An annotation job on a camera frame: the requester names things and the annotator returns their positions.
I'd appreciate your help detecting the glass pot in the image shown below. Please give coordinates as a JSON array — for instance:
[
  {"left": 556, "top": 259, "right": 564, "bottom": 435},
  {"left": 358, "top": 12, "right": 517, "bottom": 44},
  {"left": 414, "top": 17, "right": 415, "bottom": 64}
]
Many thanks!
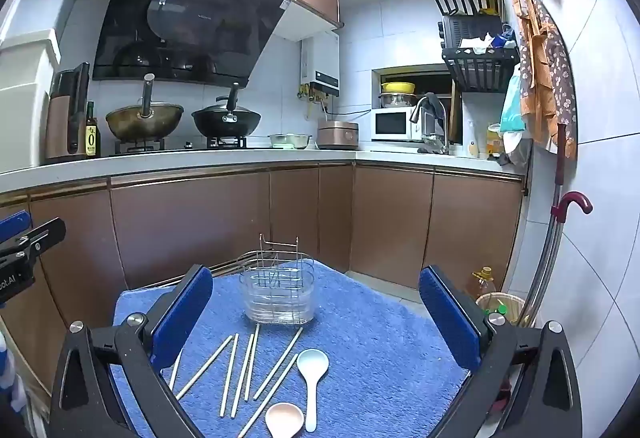
[{"left": 378, "top": 92, "right": 416, "bottom": 109}]

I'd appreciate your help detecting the orange floral apron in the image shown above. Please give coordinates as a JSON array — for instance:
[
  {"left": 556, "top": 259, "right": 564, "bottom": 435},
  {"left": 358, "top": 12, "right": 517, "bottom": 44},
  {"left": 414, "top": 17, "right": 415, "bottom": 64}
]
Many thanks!
[{"left": 510, "top": 0, "right": 578, "bottom": 160}]

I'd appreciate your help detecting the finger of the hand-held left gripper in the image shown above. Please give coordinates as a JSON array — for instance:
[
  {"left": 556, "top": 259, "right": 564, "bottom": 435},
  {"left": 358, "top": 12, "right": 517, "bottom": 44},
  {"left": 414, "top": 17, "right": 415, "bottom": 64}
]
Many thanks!
[
  {"left": 0, "top": 211, "right": 32, "bottom": 241},
  {"left": 0, "top": 217, "right": 67, "bottom": 269}
]

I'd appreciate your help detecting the black wall rack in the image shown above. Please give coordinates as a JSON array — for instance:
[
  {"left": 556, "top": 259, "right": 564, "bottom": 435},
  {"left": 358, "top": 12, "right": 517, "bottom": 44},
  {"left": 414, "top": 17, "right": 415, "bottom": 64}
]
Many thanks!
[{"left": 432, "top": 0, "right": 521, "bottom": 93}]

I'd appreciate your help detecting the blue cloth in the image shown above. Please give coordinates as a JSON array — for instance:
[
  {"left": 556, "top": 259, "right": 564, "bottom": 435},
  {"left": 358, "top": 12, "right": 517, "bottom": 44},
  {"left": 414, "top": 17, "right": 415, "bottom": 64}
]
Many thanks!
[{"left": 492, "top": 25, "right": 519, "bottom": 50}]

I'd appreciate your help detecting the brass wok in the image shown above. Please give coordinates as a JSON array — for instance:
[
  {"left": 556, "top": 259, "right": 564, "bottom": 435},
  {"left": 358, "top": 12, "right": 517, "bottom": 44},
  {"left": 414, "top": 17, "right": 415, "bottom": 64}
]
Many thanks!
[{"left": 105, "top": 73, "right": 185, "bottom": 143}]

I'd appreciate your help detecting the white water heater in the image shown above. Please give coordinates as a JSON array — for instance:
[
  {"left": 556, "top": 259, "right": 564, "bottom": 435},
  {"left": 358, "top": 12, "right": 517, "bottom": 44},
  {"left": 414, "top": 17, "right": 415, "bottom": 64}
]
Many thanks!
[{"left": 300, "top": 31, "right": 342, "bottom": 100}]

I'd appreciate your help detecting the woven wastebasket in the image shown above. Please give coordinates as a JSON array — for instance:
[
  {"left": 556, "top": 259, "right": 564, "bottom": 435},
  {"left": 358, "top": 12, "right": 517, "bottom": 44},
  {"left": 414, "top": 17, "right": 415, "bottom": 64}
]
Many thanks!
[{"left": 475, "top": 292, "right": 527, "bottom": 327}]

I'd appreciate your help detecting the yellow label dark bottle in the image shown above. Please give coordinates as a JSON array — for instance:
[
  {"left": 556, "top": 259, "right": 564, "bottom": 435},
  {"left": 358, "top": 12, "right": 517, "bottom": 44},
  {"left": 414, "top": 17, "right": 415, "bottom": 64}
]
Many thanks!
[{"left": 85, "top": 101, "right": 102, "bottom": 159}]

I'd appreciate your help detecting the lone wooden chopstick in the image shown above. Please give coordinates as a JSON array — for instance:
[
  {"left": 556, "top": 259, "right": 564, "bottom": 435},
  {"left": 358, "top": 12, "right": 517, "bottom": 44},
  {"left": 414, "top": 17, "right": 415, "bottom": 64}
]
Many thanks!
[{"left": 169, "top": 352, "right": 184, "bottom": 390}]

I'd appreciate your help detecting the white crumpled cloth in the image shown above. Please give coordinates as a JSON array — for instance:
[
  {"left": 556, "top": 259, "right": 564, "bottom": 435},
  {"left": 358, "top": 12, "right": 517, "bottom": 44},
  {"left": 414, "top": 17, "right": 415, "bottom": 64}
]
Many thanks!
[{"left": 457, "top": 33, "right": 494, "bottom": 55}]

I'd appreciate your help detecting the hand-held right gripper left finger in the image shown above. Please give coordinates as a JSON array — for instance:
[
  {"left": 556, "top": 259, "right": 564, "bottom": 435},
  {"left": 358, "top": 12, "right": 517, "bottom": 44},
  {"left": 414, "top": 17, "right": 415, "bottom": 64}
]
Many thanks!
[{"left": 49, "top": 263, "right": 215, "bottom": 438}]

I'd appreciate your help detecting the blue fluffy mat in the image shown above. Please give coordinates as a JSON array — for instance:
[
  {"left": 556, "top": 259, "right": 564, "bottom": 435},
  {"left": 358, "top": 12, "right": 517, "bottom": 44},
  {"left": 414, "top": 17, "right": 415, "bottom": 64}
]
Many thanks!
[{"left": 111, "top": 261, "right": 471, "bottom": 438}]

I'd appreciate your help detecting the white spoon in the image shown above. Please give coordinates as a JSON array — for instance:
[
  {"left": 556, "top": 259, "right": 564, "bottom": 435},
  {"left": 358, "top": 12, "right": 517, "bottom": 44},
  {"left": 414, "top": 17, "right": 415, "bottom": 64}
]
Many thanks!
[{"left": 296, "top": 349, "right": 330, "bottom": 433}]

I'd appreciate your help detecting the white kitchen countertop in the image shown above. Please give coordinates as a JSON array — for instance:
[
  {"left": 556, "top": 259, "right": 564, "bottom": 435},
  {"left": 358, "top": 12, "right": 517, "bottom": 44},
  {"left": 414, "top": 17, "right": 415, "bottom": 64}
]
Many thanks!
[{"left": 0, "top": 145, "right": 527, "bottom": 193}]

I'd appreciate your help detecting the steel faucet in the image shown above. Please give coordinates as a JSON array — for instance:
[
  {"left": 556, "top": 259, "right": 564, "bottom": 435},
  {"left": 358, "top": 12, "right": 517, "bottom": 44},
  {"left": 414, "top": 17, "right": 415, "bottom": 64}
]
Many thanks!
[{"left": 410, "top": 92, "right": 450, "bottom": 155}]

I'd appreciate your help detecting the steel bowl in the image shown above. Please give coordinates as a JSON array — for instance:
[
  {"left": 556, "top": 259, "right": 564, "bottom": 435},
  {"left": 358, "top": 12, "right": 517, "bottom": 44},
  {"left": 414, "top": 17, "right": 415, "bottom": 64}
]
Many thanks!
[{"left": 268, "top": 133, "right": 313, "bottom": 150}]

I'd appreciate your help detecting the black wok with lid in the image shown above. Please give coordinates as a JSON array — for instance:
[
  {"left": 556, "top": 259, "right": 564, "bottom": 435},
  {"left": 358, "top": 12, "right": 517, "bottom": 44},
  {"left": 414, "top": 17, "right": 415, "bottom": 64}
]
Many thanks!
[{"left": 191, "top": 83, "right": 262, "bottom": 138}]

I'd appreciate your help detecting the wire utensil holder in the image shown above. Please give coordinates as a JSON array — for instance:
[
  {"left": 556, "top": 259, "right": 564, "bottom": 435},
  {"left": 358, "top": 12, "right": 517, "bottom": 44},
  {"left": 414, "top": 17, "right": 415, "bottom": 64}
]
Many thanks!
[{"left": 237, "top": 234, "right": 316, "bottom": 324}]

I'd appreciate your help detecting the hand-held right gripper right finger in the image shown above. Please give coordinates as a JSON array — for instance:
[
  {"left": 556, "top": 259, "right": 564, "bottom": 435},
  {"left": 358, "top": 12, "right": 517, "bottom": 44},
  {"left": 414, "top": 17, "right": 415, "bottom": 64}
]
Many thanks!
[{"left": 419, "top": 265, "right": 584, "bottom": 438}]

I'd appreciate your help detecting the brown knife block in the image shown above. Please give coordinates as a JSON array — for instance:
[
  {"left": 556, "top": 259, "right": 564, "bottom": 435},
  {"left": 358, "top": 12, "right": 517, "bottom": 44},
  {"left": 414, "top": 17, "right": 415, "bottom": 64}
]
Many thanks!
[{"left": 46, "top": 62, "right": 92, "bottom": 164}]

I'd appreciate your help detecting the white microwave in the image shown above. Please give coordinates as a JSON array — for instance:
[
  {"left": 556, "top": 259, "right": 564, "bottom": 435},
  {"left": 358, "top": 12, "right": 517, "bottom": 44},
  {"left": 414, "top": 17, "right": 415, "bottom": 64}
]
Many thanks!
[{"left": 371, "top": 107, "right": 426, "bottom": 142}]

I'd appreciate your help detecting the pink spoon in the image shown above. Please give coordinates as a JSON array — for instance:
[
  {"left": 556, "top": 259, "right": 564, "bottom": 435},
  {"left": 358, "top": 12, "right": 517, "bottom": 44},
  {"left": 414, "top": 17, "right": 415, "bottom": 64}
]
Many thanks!
[{"left": 265, "top": 403, "right": 304, "bottom": 438}]

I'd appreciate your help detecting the brown rice cooker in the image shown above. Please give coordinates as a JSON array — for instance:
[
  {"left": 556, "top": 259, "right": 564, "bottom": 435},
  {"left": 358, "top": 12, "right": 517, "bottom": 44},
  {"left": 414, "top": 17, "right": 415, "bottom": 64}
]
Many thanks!
[{"left": 317, "top": 119, "right": 360, "bottom": 150}]

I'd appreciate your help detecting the gas stove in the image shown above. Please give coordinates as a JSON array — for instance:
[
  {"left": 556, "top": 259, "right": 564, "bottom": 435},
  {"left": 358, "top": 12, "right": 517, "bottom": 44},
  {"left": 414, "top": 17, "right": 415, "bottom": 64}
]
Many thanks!
[{"left": 114, "top": 135, "right": 272, "bottom": 155}]

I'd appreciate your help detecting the group of wooden chopsticks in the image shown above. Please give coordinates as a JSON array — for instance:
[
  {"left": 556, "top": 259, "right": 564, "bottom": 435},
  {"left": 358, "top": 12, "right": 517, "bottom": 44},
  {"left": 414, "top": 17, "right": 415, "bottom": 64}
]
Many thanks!
[{"left": 177, "top": 324, "right": 304, "bottom": 438}]

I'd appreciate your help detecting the black range hood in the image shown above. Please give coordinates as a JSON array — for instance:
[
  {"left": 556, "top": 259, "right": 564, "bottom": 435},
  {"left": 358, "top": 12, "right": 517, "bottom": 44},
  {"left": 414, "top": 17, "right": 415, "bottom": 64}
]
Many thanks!
[{"left": 92, "top": 0, "right": 292, "bottom": 90}]

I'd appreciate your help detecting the red hook umbrella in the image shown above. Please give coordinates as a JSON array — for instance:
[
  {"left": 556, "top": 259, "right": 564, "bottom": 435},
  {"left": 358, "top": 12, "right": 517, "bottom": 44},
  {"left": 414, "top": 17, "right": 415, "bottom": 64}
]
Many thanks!
[{"left": 525, "top": 191, "right": 594, "bottom": 326}]

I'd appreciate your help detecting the white refrigerator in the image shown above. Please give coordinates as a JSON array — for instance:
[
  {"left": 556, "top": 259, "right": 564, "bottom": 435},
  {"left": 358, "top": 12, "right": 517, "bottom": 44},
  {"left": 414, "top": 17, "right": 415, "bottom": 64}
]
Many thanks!
[{"left": 0, "top": 0, "right": 82, "bottom": 170}]

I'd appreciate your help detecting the teal plastic bag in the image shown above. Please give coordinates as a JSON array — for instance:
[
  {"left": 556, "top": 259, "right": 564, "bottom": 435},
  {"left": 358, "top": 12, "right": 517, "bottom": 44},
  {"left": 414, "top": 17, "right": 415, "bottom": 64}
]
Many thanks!
[{"left": 500, "top": 68, "right": 527, "bottom": 133}]

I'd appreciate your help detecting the large cooking oil bottle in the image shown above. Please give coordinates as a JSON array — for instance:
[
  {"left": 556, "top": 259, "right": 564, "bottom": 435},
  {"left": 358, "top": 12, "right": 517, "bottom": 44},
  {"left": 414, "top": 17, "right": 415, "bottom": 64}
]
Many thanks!
[{"left": 465, "top": 267, "right": 499, "bottom": 304}]

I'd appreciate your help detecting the wooden cutting board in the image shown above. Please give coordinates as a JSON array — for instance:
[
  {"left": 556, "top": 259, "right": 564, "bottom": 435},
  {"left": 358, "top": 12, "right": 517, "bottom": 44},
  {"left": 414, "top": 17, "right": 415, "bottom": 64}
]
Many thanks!
[{"left": 448, "top": 82, "right": 464, "bottom": 144}]

